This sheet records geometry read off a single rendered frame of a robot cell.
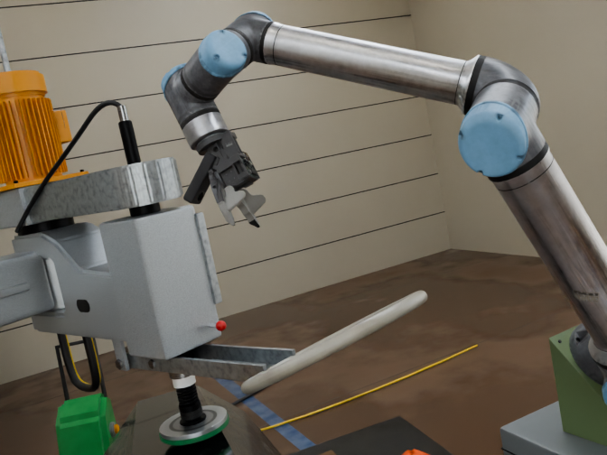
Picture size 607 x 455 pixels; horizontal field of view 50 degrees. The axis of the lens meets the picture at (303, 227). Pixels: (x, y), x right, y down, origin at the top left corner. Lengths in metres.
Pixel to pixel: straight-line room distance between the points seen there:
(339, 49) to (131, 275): 0.95
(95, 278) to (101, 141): 4.81
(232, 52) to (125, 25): 5.83
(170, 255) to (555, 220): 1.12
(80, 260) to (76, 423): 1.55
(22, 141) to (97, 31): 4.66
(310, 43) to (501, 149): 0.46
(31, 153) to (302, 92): 5.40
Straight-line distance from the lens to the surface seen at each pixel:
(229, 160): 1.34
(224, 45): 1.33
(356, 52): 1.33
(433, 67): 1.29
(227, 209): 1.29
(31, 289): 2.44
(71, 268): 2.25
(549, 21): 6.88
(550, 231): 1.23
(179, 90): 1.39
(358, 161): 7.83
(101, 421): 3.64
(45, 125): 2.50
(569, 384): 1.70
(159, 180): 1.88
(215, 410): 2.16
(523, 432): 1.79
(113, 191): 1.91
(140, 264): 1.88
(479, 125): 1.13
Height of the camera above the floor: 1.66
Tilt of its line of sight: 7 degrees down
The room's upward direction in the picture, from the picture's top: 11 degrees counter-clockwise
